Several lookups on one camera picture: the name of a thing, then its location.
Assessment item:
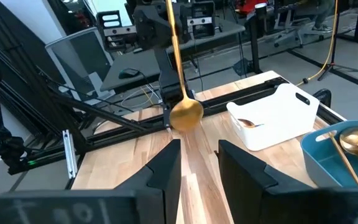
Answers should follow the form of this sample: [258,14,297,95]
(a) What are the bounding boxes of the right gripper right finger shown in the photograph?
[218,139,318,224]

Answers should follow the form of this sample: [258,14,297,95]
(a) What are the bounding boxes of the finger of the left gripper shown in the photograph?
[134,3,172,49]
[177,2,192,43]

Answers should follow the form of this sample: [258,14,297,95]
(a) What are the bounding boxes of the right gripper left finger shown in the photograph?
[113,139,182,224]

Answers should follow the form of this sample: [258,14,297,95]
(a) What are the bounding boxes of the iridescent rainbow metal spoon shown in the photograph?
[237,118,265,129]

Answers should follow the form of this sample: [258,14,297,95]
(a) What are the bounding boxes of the grey desk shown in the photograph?
[166,12,262,74]
[100,46,167,93]

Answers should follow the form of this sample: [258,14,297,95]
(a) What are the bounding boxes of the black computer mouse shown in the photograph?
[117,68,141,80]

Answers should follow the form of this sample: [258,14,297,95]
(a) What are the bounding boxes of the white plastic bin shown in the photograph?
[226,83,321,152]

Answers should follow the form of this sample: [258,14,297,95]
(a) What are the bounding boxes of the teal blue plastic bin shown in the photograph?
[300,120,358,189]

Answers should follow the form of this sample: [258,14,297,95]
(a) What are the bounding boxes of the office chair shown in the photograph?
[273,0,326,49]

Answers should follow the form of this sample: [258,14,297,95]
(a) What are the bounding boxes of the person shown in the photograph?
[303,0,335,34]

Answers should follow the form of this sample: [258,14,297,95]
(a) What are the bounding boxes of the black tripod stand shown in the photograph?
[317,0,358,82]

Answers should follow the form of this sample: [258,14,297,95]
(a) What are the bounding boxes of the grey panel with pale frame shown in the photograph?
[44,27,115,98]

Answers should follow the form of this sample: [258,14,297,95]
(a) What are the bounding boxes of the black metal rig frame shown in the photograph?
[0,0,346,187]

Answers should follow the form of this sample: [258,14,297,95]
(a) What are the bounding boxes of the silver aluminium bracket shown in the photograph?
[62,129,79,180]

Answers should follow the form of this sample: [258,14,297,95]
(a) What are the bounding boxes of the yellow cable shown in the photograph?
[296,0,340,87]

